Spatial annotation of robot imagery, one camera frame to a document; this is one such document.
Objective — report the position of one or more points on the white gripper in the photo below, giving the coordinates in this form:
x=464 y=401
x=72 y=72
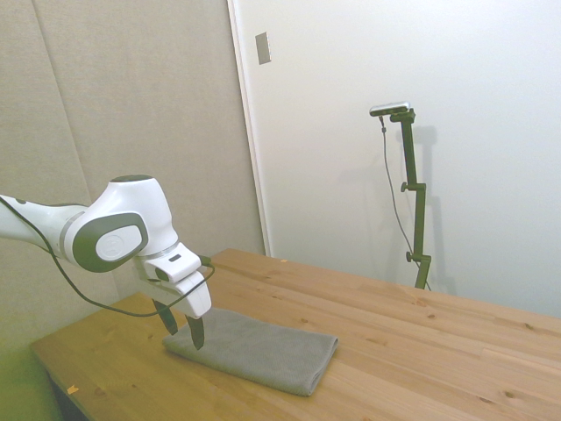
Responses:
x=197 y=296

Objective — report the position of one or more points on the grey towel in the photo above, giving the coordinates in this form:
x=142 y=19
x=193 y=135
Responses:
x=258 y=355

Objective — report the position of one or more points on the orange tape piece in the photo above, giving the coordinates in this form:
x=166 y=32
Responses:
x=73 y=389

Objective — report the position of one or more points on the white door frame trim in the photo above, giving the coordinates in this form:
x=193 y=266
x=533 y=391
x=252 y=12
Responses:
x=250 y=131

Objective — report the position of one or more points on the dark articulated camera stand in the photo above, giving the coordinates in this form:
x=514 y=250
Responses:
x=418 y=219

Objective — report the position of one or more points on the grey wall plate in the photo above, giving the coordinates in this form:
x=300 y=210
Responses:
x=263 y=48

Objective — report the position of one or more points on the silver exterior camera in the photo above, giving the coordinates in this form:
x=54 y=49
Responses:
x=390 y=108

